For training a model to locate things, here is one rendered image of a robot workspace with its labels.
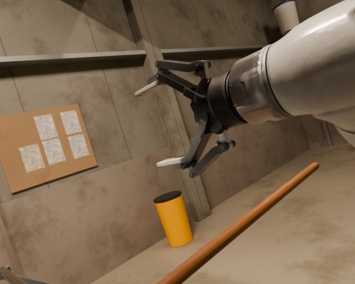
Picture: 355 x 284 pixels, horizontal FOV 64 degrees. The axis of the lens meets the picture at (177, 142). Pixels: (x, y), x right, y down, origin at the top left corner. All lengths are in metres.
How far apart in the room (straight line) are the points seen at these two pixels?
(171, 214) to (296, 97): 3.63
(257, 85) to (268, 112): 0.04
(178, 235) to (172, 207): 0.39
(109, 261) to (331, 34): 3.97
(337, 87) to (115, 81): 4.22
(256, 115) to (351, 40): 0.12
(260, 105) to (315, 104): 0.06
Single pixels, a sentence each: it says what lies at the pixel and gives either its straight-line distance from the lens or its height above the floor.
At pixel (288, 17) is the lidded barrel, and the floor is 3.26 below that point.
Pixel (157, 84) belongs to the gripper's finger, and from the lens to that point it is 0.48.
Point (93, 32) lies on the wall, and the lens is 4.62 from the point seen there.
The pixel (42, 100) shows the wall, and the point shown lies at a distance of 3.95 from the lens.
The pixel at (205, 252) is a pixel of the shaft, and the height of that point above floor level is 1.20.
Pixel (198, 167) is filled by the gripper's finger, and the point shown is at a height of 1.41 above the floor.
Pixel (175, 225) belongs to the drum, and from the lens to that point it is 3.94.
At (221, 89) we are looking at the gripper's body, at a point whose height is 1.50.
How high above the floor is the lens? 1.47
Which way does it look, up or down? 2 degrees down
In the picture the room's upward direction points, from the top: 17 degrees counter-clockwise
